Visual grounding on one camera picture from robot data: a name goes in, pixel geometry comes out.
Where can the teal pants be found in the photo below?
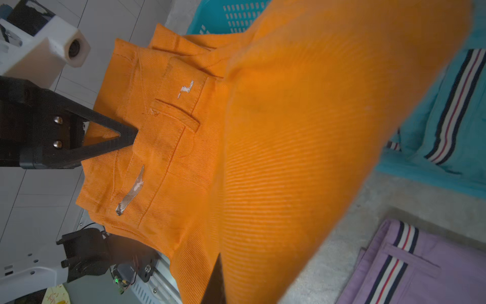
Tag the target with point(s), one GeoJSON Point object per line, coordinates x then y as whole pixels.
{"type": "Point", "coordinates": [442, 143]}

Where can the teal plastic basket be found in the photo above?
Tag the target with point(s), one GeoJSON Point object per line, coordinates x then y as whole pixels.
{"type": "Point", "coordinates": [225, 16]}

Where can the purple pants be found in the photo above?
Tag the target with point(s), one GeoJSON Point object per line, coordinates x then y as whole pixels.
{"type": "Point", "coordinates": [404, 264]}

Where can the orange pants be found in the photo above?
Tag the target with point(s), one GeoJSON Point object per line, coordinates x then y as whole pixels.
{"type": "Point", "coordinates": [252, 146]}

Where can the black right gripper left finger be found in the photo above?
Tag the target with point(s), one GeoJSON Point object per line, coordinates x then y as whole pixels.
{"type": "Point", "coordinates": [41, 129]}

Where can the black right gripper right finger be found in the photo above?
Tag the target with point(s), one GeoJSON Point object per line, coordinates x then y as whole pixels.
{"type": "Point", "coordinates": [215, 291]}

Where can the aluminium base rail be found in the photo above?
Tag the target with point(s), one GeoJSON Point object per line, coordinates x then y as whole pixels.
{"type": "Point", "coordinates": [155, 284]}

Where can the left circuit board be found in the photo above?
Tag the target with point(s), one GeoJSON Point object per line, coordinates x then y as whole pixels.
{"type": "Point", "coordinates": [124, 276]}

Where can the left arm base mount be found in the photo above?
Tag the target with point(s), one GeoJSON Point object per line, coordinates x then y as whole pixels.
{"type": "Point", "coordinates": [125, 250]}

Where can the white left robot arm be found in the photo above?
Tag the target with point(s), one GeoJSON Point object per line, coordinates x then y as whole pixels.
{"type": "Point", "coordinates": [73, 256]}

